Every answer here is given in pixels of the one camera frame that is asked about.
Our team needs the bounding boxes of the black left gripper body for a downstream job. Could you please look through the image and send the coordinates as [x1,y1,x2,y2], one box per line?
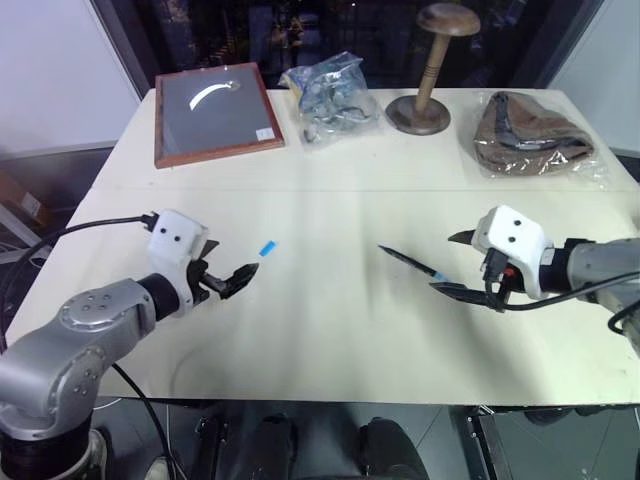
[186,258,224,303]

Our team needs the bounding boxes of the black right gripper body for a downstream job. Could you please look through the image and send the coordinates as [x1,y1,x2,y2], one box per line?
[480,248,525,314]

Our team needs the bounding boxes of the black pen with blue band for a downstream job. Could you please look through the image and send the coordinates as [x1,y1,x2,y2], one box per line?
[377,244,450,282]

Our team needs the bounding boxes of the brown hat in plastic bag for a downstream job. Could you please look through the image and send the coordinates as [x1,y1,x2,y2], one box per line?
[472,90,612,190]

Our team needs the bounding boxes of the wooden hat stand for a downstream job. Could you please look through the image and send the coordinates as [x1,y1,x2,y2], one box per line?
[384,2,482,135]

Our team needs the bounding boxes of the plastic bag of metal parts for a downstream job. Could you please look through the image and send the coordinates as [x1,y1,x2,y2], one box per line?
[279,51,382,147]

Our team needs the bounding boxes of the cardboard box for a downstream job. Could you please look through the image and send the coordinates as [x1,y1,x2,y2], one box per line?
[0,168,53,232]

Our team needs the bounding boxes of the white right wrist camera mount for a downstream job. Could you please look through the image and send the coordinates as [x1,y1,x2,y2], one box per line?
[471,204,555,300]

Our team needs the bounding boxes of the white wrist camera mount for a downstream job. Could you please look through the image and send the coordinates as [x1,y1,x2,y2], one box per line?
[147,209,209,316]
[471,204,555,300]

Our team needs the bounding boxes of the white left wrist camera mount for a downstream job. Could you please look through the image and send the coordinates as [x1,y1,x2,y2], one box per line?
[147,209,209,316]

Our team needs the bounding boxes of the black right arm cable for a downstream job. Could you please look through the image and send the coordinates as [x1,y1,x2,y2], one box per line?
[492,272,640,335]

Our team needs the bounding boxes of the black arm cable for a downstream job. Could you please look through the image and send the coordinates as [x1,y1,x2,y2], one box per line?
[492,272,640,335]
[0,213,160,351]

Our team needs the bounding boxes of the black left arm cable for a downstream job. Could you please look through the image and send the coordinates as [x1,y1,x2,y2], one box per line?
[0,213,160,351]

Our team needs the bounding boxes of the wooden picture frame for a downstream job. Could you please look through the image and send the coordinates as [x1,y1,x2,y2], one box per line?
[153,62,287,170]

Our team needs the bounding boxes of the black cable under table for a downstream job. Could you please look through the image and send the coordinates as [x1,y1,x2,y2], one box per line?
[110,362,180,480]

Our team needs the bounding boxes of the black metal table frame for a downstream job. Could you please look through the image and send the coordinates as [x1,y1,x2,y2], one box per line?
[462,405,516,480]

